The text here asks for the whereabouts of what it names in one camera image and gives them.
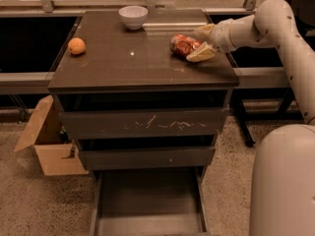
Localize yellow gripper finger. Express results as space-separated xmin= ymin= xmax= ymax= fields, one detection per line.
xmin=194 ymin=24 xmax=216 ymax=38
xmin=186 ymin=42 xmax=216 ymax=63

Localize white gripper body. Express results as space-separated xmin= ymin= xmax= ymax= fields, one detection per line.
xmin=210 ymin=19 xmax=235 ymax=53

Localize red coke can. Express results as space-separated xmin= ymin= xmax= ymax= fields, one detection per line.
xmin=169 ymin=34 xmax=202 ymax=57

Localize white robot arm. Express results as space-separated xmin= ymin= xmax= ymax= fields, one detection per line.
xmin=187 ymin=0 xmax=315 ymax=236

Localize grey top drawer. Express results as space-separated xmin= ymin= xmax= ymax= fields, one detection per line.
xmin=58 ymin=89 xmax=229 ymax=141

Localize grey drawer cabinet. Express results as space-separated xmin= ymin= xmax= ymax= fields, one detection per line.
xmin=47 ymin=9 xmax=240 ymax=175

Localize grey middle drawer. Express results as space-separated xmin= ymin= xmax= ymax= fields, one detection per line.
xmin=79 ymin=135 xmax=215 ymax=170

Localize grey open bottom drawer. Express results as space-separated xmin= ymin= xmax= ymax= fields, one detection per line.
xmin=89 ymin=167 xmax=212 ymax=236

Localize black metal table leg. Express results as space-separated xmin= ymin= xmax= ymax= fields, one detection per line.
xmin=230 ymin=89 xmax=255 ymax=148

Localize white ceramic bowl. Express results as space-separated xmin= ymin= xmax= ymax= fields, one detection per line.
xmin=119 ymin=6 xmax=149 ymax=30

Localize black side table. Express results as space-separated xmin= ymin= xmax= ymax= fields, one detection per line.
xmin=289 ymin=0 xmax=315 ymax=26

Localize orange fruit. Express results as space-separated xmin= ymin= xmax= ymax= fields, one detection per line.
xmin=68 ymin=37 xmax=86 ymax=55

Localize brown cardboard box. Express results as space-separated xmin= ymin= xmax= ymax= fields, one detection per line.
xmin=15 ymin=95 xmax=88 ymax=176

